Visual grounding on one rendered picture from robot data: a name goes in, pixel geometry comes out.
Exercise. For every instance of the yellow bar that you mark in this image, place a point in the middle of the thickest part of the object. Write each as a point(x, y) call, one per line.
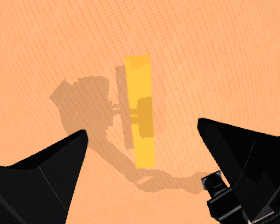
point(139, 84)

